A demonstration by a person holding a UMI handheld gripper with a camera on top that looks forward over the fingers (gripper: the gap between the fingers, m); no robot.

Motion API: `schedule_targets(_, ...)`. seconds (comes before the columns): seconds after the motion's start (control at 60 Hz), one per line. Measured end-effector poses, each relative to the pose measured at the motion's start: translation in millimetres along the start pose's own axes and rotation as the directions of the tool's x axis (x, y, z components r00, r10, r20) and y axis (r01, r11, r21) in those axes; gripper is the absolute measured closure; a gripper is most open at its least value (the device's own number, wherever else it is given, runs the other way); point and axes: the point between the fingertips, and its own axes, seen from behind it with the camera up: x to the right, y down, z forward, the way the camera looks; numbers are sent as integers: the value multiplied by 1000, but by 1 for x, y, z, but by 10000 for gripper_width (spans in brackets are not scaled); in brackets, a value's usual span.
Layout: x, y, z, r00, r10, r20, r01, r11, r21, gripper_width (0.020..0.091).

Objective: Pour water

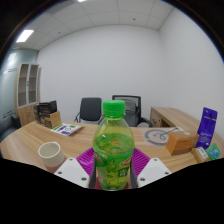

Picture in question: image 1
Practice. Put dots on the wooden shelf cabinet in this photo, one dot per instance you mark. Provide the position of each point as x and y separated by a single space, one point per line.
26 93

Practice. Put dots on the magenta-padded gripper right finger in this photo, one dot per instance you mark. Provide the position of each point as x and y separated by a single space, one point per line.
153 171

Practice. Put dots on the wooden side desk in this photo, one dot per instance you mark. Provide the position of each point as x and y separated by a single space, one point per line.
173 116

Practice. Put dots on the white printed leaflet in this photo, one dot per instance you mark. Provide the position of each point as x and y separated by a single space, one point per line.
66 129

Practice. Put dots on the black printed carton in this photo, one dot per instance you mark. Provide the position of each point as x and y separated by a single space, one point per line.
46 107

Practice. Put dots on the brown kraft carton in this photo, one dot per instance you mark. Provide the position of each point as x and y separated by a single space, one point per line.
53 120

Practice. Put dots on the small tan labelled box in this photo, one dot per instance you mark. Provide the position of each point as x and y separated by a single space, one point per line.
200 155

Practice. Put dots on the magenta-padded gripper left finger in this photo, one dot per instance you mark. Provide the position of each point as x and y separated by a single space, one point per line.
71 171

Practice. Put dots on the rectangular ceiling light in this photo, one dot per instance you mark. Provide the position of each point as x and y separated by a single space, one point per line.
25 36
81 1

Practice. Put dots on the white and brown cup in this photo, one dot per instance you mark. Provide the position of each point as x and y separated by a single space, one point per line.
51 155

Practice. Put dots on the brown cardboard box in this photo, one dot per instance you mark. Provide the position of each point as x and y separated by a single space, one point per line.
181 143

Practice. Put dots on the purple standing pouch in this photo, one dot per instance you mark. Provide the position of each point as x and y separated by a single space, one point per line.
207 128

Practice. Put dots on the green drink bottle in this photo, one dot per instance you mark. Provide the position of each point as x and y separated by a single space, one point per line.
113 150

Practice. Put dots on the black office chair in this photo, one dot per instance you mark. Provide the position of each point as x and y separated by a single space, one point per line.
90 110

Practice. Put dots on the grey mesh office chair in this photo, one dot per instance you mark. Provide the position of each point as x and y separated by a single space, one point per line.
135 111

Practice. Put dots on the dark sofa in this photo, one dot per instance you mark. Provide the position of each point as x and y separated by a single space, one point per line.
8 125

